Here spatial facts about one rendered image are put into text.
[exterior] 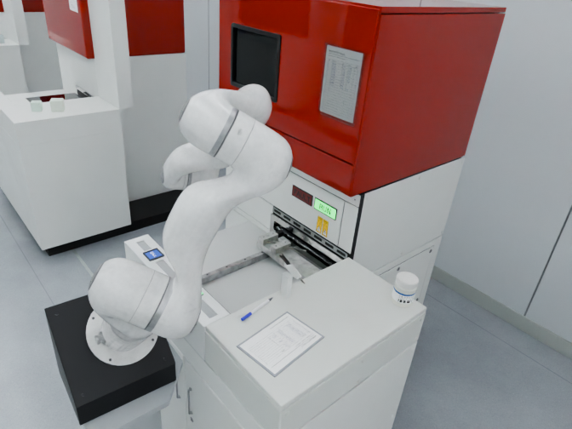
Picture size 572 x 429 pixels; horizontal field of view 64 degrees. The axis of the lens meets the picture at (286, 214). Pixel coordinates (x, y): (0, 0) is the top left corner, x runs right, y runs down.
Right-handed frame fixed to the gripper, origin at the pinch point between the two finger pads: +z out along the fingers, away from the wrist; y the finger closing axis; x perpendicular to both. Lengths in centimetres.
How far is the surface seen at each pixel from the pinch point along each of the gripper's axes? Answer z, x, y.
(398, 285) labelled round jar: -3, 42, -50
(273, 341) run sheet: 12.8, 32.2, -10.6
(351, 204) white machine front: -18, 12, -56
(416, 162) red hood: -34, 15, -84
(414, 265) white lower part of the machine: 17, 16, -114
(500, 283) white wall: 44, 25, -220
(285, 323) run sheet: 11.2, 28.5, -18.1
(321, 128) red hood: -40, -2, -46
